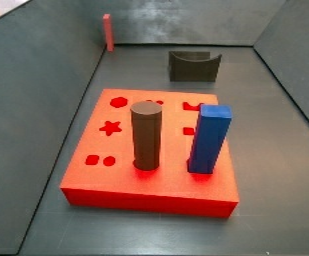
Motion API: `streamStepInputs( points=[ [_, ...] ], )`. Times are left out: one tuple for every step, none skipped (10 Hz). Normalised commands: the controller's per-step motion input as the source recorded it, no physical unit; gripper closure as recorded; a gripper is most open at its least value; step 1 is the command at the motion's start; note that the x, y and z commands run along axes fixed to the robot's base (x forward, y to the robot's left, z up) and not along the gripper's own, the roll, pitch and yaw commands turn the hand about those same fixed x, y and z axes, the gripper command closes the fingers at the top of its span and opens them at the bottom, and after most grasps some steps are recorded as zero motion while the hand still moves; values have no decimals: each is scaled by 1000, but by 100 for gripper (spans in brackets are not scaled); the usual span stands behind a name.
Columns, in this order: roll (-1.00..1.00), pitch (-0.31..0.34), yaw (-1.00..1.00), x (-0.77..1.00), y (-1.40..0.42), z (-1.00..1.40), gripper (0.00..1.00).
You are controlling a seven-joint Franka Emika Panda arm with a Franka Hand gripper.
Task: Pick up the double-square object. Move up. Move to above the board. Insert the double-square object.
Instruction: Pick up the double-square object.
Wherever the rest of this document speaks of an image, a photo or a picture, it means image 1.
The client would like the red double-square peg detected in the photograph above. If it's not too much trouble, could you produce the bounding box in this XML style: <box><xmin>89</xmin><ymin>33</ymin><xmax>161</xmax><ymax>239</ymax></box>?
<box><xmin>103</xmin><ymin>14</ymin><xmax>113</xmax><ymax>52</ymax></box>

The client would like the blue square peg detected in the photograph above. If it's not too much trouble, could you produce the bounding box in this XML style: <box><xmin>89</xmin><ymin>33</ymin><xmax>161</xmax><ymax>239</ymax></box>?
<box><xmin>187</xmin><ymin>104</ymin><xmax>232</xmax><ymax>174</ymax></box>

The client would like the red shape-sorter board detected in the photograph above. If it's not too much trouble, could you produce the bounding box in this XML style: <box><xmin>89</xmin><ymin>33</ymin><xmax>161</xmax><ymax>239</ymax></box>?
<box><xmin>60</xmin><ymin>89</ymin><xmax>239</xmax><ymax>218</ymax></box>

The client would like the brown cylinder peg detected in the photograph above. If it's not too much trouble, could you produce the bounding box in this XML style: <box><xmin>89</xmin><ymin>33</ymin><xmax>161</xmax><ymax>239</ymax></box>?
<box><xmin>129</xmin><ymin>101</ymin><xmax>161</xmax><ymax>171</ymax></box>

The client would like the black curved holder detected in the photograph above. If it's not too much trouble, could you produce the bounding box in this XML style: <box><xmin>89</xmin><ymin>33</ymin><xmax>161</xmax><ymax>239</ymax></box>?
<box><xmin>168</xmin><ymin>51</ymin><xmax>222</xmax><ymax>82</ymax></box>

